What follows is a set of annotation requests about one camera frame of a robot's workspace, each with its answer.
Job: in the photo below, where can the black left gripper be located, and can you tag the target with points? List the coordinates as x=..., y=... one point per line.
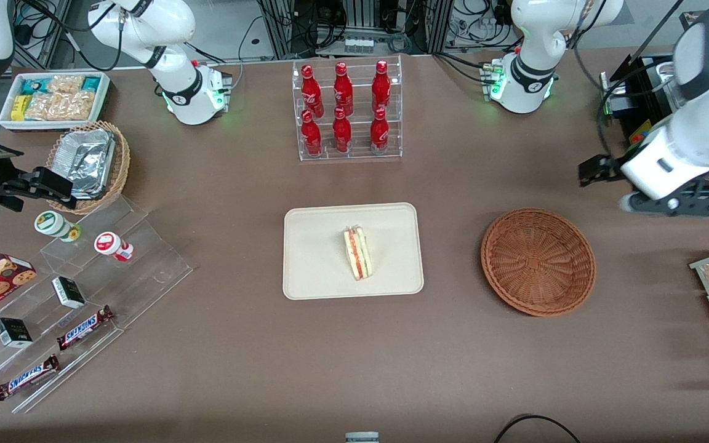
x=607, y=167

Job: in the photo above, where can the triangle sandwich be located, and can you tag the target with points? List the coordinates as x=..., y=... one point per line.
x=359, y=253

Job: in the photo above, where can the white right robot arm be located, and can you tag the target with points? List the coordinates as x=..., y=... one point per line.
x=176, y=67

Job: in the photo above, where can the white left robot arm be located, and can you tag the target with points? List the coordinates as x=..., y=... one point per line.
x=530, y=61

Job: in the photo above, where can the aluminium foil tray stack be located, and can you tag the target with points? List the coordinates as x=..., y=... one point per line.
x=87, y=163

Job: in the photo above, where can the light wicker basket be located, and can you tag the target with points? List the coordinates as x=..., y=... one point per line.
x=122, y=166

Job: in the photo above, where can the brown round wicker basket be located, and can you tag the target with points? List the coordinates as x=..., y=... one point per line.
x=536, y=261

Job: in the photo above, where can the beige plastic tray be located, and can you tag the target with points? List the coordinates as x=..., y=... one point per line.
x=317, y=264

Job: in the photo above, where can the green lid yogurt cup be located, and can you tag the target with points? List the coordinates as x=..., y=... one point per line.
x=50, y=223

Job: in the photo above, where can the white snack bin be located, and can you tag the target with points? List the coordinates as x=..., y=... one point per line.
x=5, y=120

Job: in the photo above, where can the yellow snack pack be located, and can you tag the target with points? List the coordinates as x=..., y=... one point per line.
x=19, y=107

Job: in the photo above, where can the black food warmer cabinet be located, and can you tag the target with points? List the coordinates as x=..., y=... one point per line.
x=640, y=92

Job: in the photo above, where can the large clear cracker bag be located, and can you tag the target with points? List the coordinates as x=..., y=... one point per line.
x=62, y=106

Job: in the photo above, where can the red lid yogurt cup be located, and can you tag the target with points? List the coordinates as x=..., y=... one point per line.
x=108, y=243

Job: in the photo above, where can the teal snack pack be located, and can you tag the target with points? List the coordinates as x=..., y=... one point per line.
x=33, y=85
x=91, y=83

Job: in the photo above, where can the steel warmer pan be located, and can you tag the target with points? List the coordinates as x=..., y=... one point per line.
x=666, y=86

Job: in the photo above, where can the small black box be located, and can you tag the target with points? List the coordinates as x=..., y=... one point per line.
x=68, y=292
x=13, y=332

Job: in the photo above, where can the small clear cracker bag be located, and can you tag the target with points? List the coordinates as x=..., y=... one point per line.
x=65, y=83

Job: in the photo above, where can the clear acrylic stepped shelf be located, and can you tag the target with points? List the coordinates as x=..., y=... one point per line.
x=145, y=271

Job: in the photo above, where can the Snickers bar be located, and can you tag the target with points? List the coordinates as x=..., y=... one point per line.
x=84, y=328
x=27, y=376

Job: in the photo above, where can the red cola bottle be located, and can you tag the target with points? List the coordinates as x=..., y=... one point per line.
x=311, y=92
x=380, y=132
x=343, y=89
x=341, y=132
x=381, y=86
x=311, y=135

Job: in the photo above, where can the white power strip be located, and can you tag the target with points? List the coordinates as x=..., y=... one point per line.
x=359, y=44

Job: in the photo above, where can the clear acrylic bottle rack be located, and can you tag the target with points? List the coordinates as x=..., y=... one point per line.
x=327, y=138

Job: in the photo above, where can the aluminium equipment rack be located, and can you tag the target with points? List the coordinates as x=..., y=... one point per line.
x=284, y=37

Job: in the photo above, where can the small grey device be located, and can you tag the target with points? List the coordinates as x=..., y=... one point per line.
x=362, y=438

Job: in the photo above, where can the aluminium frame post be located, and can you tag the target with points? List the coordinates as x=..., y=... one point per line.
x=56, y=34

